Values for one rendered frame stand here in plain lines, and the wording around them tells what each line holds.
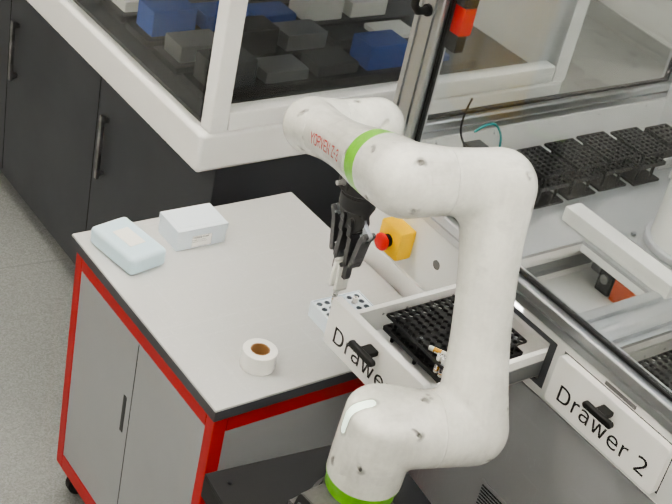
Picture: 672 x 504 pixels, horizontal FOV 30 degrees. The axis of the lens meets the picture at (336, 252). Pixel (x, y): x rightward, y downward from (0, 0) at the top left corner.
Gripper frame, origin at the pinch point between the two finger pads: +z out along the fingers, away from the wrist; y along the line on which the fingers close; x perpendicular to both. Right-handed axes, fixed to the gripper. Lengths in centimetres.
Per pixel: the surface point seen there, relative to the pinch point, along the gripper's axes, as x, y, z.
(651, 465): 24, 68, 1
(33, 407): -31, -73, 88
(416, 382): -9.0, 37.9, -4.0
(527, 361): 20.1, 37.1, -0.3
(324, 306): -1.4, -0.8, 8.8
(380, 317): 1.1, 13.8, 1.5
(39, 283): -9, -125, 88
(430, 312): 8.9, 19.0, -1.7
